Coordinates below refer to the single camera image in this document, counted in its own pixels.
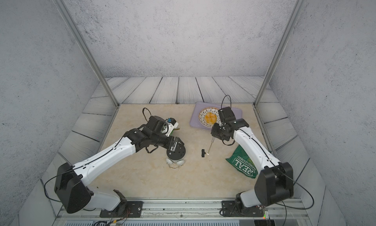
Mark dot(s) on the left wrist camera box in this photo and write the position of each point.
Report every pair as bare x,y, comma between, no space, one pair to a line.
171,125

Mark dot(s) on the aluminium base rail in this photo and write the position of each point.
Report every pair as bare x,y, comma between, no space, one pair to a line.
196,212

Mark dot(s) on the white twin-bell alarm clock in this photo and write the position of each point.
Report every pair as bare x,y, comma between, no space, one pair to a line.
175,159

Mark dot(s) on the black mounting plate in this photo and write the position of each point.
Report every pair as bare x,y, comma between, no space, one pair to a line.
235,208
130,209

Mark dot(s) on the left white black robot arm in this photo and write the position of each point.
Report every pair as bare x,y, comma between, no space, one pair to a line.
72,181

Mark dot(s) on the large green chips bag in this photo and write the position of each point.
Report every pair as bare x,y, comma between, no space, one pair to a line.
242,163

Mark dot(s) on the aluminium frame post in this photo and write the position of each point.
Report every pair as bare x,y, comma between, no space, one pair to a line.
65,14
281,46

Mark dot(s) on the right aluminium frame post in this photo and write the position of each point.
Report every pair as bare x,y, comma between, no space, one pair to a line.
281,46

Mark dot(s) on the left aluminium frame post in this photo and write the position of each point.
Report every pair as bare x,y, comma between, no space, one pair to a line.
65,14

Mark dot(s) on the lavender plastic tray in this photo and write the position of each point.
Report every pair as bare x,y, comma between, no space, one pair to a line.
194,122

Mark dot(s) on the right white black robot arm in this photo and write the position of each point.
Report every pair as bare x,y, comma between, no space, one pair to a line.
275,179

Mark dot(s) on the clear handle screwdriver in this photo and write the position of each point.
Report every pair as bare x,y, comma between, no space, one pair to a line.
211,143

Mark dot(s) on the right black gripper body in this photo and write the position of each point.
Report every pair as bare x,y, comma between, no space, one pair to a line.
218,131

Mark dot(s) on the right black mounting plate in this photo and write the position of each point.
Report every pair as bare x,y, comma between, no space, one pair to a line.
235,208

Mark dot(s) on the patterned white plate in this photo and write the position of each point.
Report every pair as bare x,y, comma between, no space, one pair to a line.
208,116

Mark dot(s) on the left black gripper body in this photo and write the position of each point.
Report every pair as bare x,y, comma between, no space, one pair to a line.
166,142

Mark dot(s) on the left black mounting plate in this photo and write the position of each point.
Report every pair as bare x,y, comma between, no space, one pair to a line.
130,209

